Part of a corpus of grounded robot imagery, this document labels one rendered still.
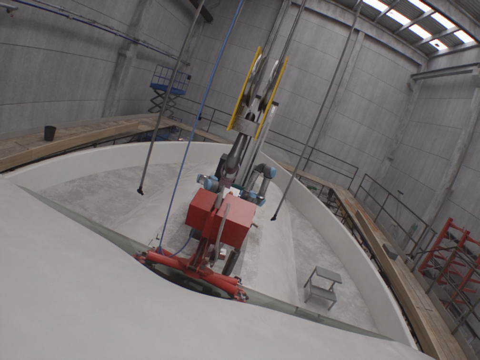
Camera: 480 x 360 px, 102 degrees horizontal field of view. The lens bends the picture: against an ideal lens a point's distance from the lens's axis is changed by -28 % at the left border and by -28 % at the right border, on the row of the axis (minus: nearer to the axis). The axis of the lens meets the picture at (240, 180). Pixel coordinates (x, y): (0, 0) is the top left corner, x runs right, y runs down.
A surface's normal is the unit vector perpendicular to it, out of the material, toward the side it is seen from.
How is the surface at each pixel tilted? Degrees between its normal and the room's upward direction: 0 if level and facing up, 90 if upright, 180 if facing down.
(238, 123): 90
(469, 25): 90
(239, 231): 110
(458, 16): 90
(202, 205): 17
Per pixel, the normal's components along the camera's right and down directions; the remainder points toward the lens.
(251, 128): -0.13, 0.26
